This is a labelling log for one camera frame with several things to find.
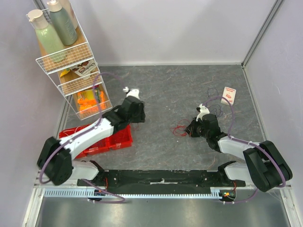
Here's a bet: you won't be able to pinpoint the red cable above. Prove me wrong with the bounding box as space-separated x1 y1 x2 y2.
169 119 190 137

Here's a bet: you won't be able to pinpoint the white cable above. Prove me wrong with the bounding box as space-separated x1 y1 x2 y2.
62 126 83 139

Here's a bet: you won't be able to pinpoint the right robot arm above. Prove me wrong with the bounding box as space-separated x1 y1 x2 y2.
185 114 293 192

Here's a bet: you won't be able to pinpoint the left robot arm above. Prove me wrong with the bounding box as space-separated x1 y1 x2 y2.
37 96 145 186

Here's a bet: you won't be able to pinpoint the red bin right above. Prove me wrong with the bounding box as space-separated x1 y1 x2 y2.
108 125 133 150

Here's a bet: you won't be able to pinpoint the red bin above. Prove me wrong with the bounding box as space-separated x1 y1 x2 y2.
108 125 133 150
59 125 87 159

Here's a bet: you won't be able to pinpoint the small white card box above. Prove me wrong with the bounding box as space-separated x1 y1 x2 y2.
221 87 236 105

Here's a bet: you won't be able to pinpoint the orange snack packs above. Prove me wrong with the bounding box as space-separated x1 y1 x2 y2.
77 88 106 114

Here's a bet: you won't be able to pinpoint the red bin left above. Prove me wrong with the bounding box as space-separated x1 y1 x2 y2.
59 125 87 159

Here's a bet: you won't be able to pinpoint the chocolate cookie box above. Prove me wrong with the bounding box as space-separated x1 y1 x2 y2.
70 59 97 77

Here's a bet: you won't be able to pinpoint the dark green bottle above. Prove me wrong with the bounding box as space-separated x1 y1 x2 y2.
47 0 78 46

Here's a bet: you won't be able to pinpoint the light green bottle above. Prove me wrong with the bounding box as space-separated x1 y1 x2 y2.
27 9 66 63

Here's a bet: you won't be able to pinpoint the beige bottle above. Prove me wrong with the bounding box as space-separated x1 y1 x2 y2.
59 0 78 29

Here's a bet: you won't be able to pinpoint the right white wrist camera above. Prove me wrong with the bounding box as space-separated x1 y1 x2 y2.
196 104 210 121

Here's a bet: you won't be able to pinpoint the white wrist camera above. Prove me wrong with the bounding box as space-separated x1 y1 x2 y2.
123 87 140 100
196 104 210 121

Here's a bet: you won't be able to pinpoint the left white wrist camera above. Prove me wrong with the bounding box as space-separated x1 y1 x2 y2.
123 87 140 100

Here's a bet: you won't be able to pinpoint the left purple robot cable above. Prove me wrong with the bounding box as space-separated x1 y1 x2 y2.
38 71 128 204

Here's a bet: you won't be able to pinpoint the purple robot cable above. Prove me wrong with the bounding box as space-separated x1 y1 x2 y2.
204 95 287 205
38 71 128 204

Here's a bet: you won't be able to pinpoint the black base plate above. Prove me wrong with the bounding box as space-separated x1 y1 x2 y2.
90 170 246 194

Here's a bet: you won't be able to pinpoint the slotted cable duct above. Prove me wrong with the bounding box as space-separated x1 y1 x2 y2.
44 188 222 199

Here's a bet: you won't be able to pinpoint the white wire shelf rack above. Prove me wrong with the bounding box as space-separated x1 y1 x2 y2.
36 7 112 120

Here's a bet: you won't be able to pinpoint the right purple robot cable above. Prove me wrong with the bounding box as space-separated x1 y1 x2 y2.
204 95 287 205

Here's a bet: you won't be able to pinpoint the aluminium frame rail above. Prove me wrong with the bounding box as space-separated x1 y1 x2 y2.
34 170 292 190

